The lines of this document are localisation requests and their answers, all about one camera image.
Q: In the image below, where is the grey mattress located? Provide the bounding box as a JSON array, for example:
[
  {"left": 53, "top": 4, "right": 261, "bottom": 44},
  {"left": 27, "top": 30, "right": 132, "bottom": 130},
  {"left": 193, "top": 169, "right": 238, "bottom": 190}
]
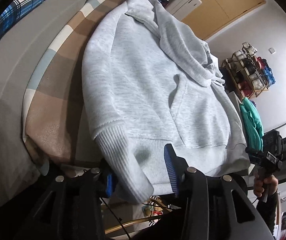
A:
[{"left": 0, "top": 0, "right": 86, "bottom": 206}]

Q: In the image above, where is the wooden door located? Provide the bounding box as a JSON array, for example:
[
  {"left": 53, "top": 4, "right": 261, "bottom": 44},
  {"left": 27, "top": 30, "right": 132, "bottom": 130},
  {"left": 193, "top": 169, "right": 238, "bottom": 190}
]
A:
[{"left": 182, "top": 0, "right": 265, "bottom": 40}]

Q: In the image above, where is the teal green garment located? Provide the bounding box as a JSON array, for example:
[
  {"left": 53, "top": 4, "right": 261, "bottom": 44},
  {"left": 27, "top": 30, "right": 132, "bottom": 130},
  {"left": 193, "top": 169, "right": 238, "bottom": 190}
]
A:
[{"left": 239, "top": 98, "right": 264, "bottom": 151}]

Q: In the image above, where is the brown checked bed sheet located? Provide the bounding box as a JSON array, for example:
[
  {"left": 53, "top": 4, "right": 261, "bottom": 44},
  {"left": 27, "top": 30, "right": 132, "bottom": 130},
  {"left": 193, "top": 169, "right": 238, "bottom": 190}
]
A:
[{"left": 22, "top": 0, "right": 125, "bottom": 175}]

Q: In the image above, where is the person's right hand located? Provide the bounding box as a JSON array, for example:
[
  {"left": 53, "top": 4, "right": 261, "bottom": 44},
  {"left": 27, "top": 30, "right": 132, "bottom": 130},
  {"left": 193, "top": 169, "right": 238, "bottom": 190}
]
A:
[{"left": 253, "top": 174, "right": 278, "bottom": 198}]

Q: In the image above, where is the white upright suitcase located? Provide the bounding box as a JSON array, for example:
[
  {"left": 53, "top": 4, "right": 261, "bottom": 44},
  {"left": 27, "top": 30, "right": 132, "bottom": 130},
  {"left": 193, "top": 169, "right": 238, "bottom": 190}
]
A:
[{"left": 166, "top": 0, "right": 202, "bottom": 21}]

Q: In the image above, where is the shoe rack with shoes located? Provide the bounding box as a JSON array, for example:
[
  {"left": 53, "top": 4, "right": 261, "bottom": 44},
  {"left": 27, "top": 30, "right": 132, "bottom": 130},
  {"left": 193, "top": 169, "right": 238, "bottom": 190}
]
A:
[{"left": 220, "top": 42, "right": 276, "bottom": 100}]

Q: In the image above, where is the light grey hoodie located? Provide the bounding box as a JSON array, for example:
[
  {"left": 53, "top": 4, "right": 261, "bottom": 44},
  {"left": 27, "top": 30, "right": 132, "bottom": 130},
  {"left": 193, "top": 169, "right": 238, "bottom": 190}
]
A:
[{"left": 82, "top": 0, "right": 250, "bottom": 203}]

